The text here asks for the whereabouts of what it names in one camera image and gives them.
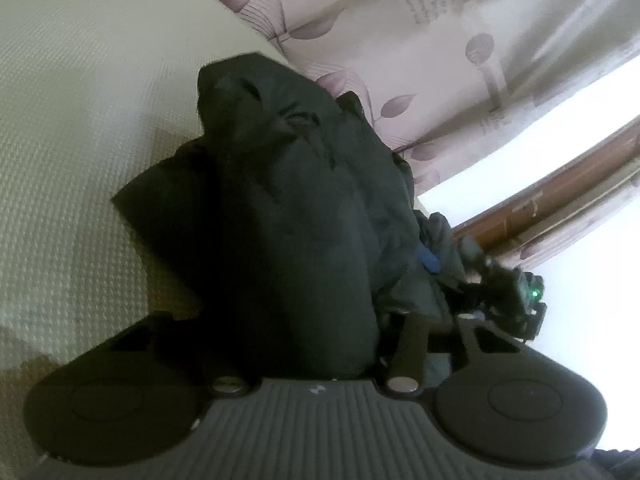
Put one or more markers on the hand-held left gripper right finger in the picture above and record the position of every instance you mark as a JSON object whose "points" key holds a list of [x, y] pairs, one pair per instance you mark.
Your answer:
{"points": [[411, 355]]}

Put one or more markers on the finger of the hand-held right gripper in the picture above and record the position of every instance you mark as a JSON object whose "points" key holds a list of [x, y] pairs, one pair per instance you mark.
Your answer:
{"points": [[430, 261]]}

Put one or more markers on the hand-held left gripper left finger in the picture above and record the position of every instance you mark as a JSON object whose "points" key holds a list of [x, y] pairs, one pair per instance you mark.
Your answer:
{"points": [[170, 332]]}

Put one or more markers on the black jacket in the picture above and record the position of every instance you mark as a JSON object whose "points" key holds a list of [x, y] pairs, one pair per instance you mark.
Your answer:
{"points": [[300, 220]]}

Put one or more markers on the person's dark clothing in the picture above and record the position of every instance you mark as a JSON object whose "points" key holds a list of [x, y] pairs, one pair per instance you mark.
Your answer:
{"points": [[620, 465]]}

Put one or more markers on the cream curtain with purple leaves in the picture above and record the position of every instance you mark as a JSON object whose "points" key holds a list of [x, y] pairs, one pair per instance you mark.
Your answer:
{"points": [[425, 50]]}

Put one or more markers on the cream textured mattress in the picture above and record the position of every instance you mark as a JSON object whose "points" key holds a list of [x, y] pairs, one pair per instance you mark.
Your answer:
{"points": [[85, 135]]}

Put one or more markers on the brown wooden window frame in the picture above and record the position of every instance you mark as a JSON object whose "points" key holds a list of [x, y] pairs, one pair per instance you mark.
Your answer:
{"points": [[560, 180]]}

